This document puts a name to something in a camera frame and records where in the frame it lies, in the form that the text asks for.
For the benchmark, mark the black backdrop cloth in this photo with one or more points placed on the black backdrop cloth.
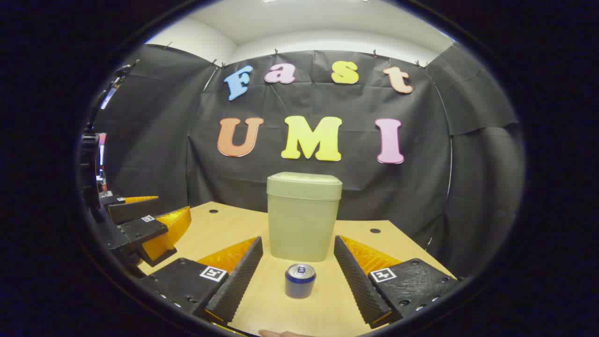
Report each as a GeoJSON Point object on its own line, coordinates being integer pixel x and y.
{"type": "Point", "coordinates": [355, 178]}

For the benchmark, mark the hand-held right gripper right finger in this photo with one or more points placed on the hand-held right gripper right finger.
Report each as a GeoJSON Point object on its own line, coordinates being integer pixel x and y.
{"type": "Point", "coordinates": [358, 285]}

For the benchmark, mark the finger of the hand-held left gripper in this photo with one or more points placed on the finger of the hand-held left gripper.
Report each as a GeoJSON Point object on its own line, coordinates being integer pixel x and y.
{"type": "Point", "coordinates": [135, 211]}
{"type": "Point", "coordinates": [140, 231]}

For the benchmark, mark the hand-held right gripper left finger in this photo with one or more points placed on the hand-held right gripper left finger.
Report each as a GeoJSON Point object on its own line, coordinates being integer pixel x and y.
{"type": "Point", "coordinates": [238, 285]}

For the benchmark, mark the green desktop garbage bin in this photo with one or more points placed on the green desktop garbage bin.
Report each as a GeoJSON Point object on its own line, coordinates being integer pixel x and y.
{"type": "Point", "coordinates": [302, 220]}

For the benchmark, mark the blue silver pop can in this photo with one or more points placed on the blue silver pop can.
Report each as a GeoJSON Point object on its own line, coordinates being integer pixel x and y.
{"type": "Point", "coordinates": [299, 283]}

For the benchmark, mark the wooden desktop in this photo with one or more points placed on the wooden desktop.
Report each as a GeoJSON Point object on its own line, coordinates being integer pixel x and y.
{"type": "Point", "coordinates": [220, 229]}

